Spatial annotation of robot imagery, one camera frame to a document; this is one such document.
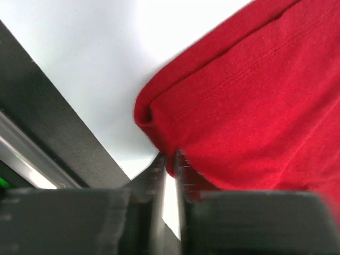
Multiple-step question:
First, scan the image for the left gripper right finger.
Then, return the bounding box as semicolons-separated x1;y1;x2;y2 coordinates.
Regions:
174;151;339;254

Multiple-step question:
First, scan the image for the aluminium front rail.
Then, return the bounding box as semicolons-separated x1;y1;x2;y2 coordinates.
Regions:
1;113;81;189

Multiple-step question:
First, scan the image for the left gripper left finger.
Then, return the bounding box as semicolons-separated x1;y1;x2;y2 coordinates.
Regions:
1;154;167;254

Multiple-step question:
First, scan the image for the red t shirt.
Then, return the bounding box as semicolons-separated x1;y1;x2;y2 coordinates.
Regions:
134;0;339;211

